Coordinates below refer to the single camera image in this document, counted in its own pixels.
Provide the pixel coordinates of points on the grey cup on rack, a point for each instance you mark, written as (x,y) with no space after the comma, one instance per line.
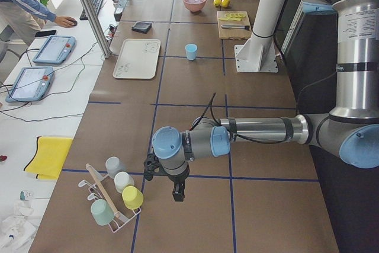
(114,165)

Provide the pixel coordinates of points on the blue teach pendant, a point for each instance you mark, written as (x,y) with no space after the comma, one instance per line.
(31,84)
(55,50)

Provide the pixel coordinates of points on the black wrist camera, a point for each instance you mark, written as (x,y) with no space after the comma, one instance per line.
(152,167)

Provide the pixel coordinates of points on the yellow lemon near board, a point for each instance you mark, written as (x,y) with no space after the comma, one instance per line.
(217,3)

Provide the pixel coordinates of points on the steel muddler black tip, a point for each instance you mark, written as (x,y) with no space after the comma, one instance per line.
(236,27)

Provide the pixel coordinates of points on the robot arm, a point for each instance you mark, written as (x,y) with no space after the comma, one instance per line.
(349,131)

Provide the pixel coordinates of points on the yellow lemon far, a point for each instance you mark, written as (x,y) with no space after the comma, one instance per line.
(225,3)

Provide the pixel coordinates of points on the light blue plastic cup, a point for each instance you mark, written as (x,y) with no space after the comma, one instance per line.
(191,51)

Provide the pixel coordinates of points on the wooden cutting board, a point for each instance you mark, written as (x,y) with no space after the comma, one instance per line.
(233,34)

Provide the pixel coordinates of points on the white wire cup rack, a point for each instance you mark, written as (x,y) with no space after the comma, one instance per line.
(127,215)

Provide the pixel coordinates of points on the person's hand on mouse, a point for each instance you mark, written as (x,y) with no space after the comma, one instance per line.
(64,21)

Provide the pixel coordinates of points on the crumpled white plastic bag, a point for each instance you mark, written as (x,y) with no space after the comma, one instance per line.
(17,229)

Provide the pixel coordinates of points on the black keyboard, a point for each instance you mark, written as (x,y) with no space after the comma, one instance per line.
(97,4)

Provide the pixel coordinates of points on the mint green cup on rack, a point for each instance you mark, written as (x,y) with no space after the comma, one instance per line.
(102,212)

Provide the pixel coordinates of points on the black smartphone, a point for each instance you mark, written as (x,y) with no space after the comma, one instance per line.
(45,33)

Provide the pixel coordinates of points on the aluminium frame post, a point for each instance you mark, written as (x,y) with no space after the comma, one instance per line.
(96,27)

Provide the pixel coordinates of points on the wooden stick on rack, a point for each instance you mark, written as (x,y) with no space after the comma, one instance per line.
(98,181)

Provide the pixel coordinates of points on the power strip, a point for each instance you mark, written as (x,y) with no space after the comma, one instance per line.
(119,9)

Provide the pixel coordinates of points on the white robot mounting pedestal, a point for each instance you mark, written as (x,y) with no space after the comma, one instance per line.
(258,53)

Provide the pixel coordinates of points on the yellow cup on rack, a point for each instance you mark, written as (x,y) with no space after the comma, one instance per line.
(132,197)

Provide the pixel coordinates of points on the yellow cloth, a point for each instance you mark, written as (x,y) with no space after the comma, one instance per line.
(50,155)

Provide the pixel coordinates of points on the pink bowl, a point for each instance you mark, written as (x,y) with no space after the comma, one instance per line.
(194,5)

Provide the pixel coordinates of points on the folded grey cloth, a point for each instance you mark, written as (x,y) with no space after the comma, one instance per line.
(141,27)

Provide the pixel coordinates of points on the person in blue sweater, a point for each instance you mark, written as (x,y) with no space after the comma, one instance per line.
(26,17)

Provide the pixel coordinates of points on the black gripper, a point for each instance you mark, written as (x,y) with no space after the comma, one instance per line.
(177,180)

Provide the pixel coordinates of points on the cream bear tray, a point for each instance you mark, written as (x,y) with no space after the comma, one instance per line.
(137,59)

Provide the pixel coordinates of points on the white cup on rack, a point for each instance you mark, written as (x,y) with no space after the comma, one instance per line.
(122,180)

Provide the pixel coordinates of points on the blue teach pendant far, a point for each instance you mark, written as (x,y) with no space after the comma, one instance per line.
(55,50)

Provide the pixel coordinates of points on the blue teach pendant near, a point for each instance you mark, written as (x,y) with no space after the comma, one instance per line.
(31,84)

